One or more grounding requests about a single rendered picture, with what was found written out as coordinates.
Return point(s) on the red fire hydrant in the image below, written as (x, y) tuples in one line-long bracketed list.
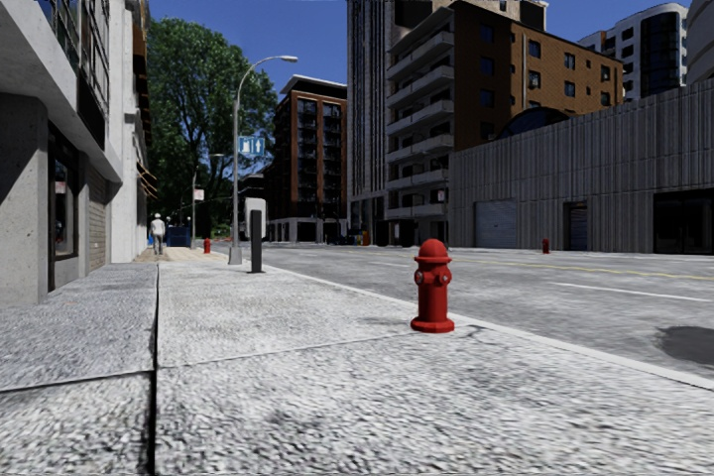
[(206, 246), (545, 246), (432, 291)]

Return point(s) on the red brick building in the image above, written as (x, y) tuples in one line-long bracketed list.
[(309, 154)]

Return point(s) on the black bus shelter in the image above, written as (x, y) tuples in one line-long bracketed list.
[(254, 217)]

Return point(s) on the grey glass tower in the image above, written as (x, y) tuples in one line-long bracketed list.
[(366, 107)]

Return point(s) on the grey street lamp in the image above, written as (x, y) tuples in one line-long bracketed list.
[(194, 202), (235, 178)]

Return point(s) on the brown brick balcony building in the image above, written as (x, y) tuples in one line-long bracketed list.
[(452, 107)]

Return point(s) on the blue booth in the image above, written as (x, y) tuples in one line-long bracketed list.
[(178, 236)]

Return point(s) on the person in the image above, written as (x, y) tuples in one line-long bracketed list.
[(157, 231)]

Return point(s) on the trees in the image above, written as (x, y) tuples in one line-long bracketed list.
[(196, 101)]

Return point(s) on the grey ribbed concrete building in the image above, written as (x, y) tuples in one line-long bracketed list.
[(601, 172)]

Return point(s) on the pale concrete building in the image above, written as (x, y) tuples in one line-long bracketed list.
[(30, 178)]

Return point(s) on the white curved building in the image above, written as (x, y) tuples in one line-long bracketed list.
[(648, 50)]

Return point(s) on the pale rounded building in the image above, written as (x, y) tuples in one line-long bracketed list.
[(713, 37)]

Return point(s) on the short dark post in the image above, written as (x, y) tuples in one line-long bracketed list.
[(256, 241)]

